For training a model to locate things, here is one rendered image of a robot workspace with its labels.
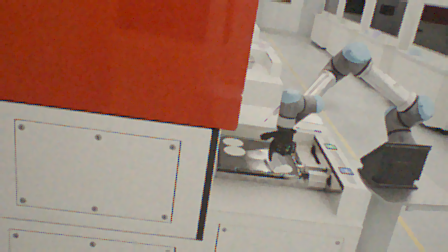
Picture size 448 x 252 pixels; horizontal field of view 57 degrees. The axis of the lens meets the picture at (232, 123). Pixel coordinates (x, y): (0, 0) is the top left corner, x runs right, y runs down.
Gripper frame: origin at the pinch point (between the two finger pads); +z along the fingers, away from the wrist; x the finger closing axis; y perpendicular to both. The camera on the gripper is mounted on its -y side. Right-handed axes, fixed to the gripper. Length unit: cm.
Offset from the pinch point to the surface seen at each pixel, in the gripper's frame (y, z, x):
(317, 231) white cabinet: 30.4, 13.7, -4.7
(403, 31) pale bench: -209, -25, 638
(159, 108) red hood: 0, -35, -64
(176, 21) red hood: 1, -61, -63
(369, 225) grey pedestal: 29, 35, 57
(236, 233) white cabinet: 8.4, 18.8, -27.4
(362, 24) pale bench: -367, -12, 791
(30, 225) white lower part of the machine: -26, 11, -92
